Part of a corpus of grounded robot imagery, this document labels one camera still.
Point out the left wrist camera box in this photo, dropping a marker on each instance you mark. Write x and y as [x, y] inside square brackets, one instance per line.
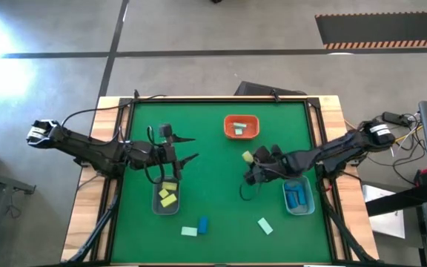
[166, 130]

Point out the black cart leg bar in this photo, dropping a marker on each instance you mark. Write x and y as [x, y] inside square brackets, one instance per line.
[399, 200]

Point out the light blue plastic bin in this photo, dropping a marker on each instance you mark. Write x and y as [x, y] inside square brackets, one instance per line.
[309, 208]

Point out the black hazard-striped floor mat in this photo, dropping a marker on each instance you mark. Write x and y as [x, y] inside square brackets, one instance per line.
[384, 29]

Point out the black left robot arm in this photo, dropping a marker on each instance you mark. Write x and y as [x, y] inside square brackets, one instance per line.
[95, 152]

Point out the clear left tray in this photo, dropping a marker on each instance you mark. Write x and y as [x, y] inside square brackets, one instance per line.
[158, 209]

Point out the orange plastic bin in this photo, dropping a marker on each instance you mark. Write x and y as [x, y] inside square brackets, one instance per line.
[252, 134]

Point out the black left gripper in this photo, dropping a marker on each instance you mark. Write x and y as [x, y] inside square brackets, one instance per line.
[168, 153]

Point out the blue arch block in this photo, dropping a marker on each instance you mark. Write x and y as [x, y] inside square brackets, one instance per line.
[290, 186]

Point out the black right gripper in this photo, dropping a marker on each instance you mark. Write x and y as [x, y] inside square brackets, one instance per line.
[265, 170]

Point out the green table mat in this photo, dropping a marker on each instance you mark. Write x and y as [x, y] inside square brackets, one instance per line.
[221, 207]

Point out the blue rectangular block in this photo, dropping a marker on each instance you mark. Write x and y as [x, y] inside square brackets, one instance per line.
[291, 200]
[301, 195]
[203, 225]

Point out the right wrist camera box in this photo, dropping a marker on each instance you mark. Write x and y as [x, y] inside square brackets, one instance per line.
[262, 153]

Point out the mint rectangular block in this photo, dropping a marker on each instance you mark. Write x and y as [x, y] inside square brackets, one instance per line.
[265, 225]
[189, 231]
[240, 125]

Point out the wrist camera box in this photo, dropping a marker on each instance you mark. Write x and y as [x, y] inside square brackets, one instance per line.
[166, 130]
[262, 153]

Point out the black power adapter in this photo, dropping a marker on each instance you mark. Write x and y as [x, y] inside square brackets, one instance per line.
[393, 118]

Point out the black diagonal support strut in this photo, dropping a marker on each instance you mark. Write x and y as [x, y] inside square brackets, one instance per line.
[100, 226]
[341, 230]

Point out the small mint cube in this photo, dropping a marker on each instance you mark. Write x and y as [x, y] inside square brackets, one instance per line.
[238, 131]

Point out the black aluminium table frame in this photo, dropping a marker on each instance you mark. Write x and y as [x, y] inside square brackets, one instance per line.
[198, 99]

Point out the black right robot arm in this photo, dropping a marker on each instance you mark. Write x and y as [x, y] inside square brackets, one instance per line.
[332, 150]

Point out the white paper sheet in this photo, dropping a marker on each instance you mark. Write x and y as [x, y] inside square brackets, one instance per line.
[384, 222]

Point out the long yellow block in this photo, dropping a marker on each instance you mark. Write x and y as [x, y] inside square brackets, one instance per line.
[247, 156]
[168, 200]
[169, 185]

